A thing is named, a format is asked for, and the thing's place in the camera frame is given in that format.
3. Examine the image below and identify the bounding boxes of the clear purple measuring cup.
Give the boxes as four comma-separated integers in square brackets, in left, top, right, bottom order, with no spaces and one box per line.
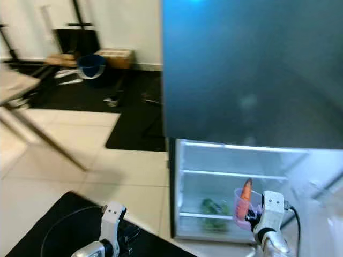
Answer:
[233,188,263,231]

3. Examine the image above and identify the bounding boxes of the orange carrot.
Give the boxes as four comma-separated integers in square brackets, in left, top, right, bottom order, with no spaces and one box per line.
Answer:
[237,178,252,221]

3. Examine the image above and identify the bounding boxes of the silver fridge door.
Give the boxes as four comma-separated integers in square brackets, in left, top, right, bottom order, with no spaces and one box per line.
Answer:
[289,155,343,257]

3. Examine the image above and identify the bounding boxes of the glass fridge shelf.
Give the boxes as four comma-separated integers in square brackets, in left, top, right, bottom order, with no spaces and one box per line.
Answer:
[181,169,289,182]

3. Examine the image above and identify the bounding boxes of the silver fridge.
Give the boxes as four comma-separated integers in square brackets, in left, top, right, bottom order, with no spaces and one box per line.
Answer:
[161,0,343,247]

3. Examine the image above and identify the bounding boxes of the green leafy vegetables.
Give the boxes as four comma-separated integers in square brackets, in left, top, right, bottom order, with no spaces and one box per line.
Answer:
[199,198,231,233]

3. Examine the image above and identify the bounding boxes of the black carpet mat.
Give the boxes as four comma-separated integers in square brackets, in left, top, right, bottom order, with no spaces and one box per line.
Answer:
[5,192,193,257]

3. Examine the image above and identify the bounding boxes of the large black gym floor mat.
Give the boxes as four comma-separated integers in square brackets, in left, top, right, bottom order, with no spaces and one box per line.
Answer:
[13,62,167,152]

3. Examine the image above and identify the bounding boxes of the caster wheel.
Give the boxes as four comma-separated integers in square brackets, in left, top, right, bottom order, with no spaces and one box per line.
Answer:
[106,96,123,107]

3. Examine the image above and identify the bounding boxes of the black stool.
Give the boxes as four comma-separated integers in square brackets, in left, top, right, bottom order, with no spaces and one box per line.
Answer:
[141,80,164,105]

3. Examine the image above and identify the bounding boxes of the beige table with tapered legs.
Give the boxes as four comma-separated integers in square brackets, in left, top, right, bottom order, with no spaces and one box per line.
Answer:
[0,64,89,172]

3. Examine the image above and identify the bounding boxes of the blue bucket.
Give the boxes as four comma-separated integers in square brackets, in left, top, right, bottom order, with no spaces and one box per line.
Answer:
[78,54,107,87]

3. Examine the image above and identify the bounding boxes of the wooden crate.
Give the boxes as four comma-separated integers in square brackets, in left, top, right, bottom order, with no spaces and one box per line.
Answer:
[95,48,135,70]

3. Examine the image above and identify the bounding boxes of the thin black rack upright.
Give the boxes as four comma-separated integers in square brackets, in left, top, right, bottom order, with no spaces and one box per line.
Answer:
[0,24,16,62]

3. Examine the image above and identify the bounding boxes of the black panel box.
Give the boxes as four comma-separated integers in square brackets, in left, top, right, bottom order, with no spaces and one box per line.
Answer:
[56,29,100,54]

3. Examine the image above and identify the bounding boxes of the black rack upright with crossbar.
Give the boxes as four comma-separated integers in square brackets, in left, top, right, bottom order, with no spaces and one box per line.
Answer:
[67,0,93,30]

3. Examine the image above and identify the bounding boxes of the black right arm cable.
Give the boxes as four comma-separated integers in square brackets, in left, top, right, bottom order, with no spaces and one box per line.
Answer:
[283,201,301,247]

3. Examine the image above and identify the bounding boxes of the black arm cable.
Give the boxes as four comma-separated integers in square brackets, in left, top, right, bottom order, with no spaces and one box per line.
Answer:
[40,205,105,257]
[283,201,301,247]

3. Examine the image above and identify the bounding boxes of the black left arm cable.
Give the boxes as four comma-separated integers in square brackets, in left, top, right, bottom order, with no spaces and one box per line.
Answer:
[40,205,105,257]

